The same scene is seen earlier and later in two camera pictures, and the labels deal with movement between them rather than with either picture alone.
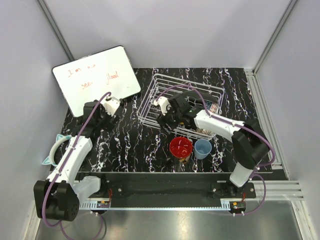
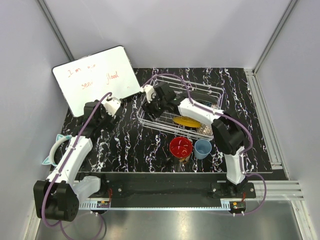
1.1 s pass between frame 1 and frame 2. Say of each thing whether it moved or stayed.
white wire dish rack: stayed
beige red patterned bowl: stayed
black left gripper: stayed
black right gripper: moved
